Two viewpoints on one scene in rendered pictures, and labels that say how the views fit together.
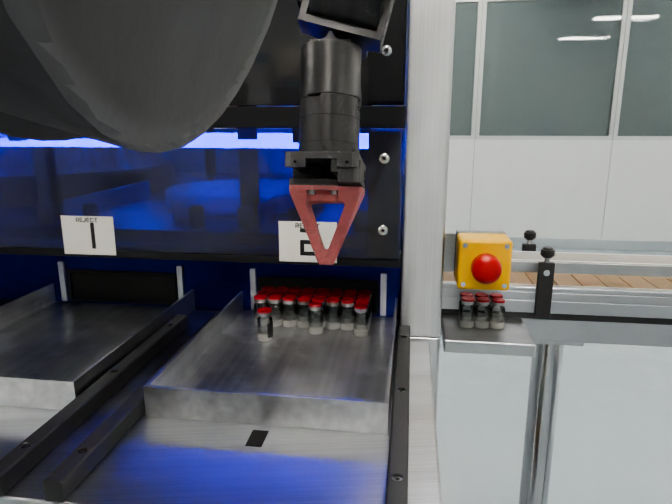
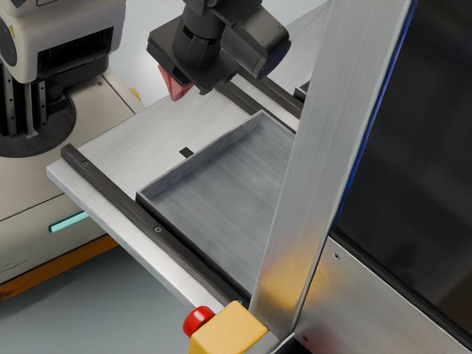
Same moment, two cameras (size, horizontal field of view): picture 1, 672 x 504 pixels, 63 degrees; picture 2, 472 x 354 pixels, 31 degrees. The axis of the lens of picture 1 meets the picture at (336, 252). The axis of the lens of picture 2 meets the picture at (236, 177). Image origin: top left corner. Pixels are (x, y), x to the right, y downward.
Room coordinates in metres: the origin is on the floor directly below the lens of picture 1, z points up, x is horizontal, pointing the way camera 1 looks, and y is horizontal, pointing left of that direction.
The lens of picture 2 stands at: (0.96, -0.66, 1.84)
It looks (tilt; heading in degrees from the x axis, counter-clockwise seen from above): 49 degrees down; 117
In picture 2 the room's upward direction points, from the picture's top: 12 degrees clockwise
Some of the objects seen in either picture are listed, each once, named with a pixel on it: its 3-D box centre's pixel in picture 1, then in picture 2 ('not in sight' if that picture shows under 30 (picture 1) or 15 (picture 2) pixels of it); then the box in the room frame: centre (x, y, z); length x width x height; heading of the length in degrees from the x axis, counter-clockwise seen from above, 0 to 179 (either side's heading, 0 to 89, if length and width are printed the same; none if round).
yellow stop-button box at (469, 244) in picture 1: (481, 259); (230, 352); (0.77, -0.21, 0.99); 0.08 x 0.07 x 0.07; 172
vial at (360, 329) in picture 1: (361, 320); not in sight; (0.76, -0.04, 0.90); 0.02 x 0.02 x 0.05
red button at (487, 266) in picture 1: (485, 267); (202, 326); (0.72, -0.20, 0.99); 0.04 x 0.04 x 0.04; 82
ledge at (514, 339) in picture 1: (483, 330); not in sight; (0.81, -0.23, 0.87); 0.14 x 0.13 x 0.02; 172
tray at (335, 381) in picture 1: (296, 345); (285, 225); (0.68, 0.05, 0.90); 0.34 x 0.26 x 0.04; 172
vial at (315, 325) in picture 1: (315, 318); not in sight; (0.77, 0.03, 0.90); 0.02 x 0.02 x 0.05
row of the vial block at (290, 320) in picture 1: (311, 312); not in sight; (0.79, 0.04, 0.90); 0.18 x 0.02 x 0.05; 82
